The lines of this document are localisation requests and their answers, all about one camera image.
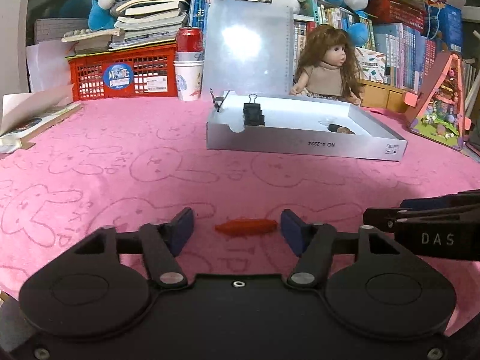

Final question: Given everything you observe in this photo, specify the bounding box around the red toy sausage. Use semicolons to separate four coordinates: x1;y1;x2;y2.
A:
215;219;278;237

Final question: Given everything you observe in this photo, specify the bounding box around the black round disc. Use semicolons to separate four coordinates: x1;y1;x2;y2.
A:
328;124;341;133

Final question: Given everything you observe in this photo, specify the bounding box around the black binder clip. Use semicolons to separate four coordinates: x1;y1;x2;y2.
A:
242;94;265;127

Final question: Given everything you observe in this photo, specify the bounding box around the pink triangular toy house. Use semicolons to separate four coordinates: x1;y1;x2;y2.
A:
403;51;471;151

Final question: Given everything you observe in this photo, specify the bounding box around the pink bunny towel mat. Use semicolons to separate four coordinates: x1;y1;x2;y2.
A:
0;95;480;334

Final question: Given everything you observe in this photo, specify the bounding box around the grey cardboard box tray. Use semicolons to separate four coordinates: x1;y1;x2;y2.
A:
207;93;407;162

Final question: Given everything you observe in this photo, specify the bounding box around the wooden drawer unit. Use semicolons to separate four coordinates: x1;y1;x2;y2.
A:
360;80;408;113

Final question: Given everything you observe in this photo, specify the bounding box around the binder clip on box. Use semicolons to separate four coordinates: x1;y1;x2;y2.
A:
209;88;230;112

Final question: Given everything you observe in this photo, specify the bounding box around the white label sticker box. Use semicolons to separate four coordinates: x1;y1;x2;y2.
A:
355;47;386;84

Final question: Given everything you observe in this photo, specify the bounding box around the row of shelf books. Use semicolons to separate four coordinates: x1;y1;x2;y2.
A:
187;0;440;95

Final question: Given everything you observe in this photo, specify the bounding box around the brown haired doll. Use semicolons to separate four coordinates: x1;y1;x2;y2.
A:
289;24;361;106

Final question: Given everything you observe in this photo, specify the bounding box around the red plastic basket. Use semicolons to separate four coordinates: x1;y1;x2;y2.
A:
68;42;177;101

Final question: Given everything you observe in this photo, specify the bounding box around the white paper cup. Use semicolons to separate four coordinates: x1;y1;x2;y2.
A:
173;61;204;102

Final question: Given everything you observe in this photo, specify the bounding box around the red soda can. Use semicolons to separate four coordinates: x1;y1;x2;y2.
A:
176;27;203;61

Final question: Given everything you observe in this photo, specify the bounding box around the translucent plastic clipboard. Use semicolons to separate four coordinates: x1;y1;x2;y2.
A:
202;0;294;97

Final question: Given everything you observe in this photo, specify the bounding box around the blue plush toy left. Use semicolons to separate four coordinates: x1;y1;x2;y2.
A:
88;0;124;31

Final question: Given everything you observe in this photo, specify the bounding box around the stack of books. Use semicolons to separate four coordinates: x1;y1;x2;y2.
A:
62;0;193;55

